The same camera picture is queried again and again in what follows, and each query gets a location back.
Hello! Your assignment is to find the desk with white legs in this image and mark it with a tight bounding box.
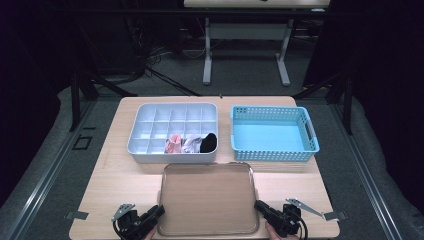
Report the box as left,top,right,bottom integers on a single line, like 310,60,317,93
183,0,331,87

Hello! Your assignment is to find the grey tape tab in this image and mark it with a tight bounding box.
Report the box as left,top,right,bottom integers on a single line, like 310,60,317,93
322,211,348,222
64,210,90,221

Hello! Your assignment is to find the black sock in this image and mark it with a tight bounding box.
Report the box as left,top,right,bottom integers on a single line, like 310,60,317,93
199,132,218,154

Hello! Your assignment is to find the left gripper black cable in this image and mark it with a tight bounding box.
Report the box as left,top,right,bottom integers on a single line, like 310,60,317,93
112,219,128,240

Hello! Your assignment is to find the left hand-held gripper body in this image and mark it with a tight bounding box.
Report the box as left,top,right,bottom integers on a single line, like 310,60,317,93
111,203,153,240

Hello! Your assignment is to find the pink sock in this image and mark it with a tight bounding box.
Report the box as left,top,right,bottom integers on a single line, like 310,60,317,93
164,133,184,155

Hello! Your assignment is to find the bundle of floor cables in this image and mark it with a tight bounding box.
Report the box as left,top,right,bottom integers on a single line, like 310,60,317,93
126,16,202,98

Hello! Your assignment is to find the aluminium floor rail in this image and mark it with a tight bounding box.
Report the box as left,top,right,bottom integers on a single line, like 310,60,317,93
0,99,98,240
328,103,405,240

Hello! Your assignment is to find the person's left hand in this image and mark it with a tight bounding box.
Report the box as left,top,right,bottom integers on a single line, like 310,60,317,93
143,226,158,240

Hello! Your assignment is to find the blue perforated plastic basket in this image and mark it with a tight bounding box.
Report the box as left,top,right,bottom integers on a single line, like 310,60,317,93
230,105,320,163

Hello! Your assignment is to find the white sock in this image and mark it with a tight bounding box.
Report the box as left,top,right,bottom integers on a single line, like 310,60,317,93
182,134,203,154

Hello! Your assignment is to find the black metal stand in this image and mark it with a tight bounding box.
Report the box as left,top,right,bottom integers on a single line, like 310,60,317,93
68,71,138,133
293,71,355,136

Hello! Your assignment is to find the person's right hand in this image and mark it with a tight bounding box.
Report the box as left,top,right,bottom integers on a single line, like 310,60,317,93
264,223,300,240

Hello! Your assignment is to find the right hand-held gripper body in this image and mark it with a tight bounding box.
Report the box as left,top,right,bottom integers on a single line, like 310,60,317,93
267,198,324,239

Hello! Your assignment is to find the black horizontal frame bar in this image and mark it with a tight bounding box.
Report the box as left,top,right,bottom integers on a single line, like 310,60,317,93
49,8,334,18

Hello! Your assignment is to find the white compartment organizer box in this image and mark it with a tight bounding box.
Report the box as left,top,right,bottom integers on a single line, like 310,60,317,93
126,102,219,165

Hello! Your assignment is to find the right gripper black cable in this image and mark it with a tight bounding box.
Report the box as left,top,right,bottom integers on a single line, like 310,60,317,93
293,213,310,240

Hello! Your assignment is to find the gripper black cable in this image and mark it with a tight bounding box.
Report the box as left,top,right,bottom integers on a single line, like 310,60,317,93
293,213,310,240
112,219,128,240

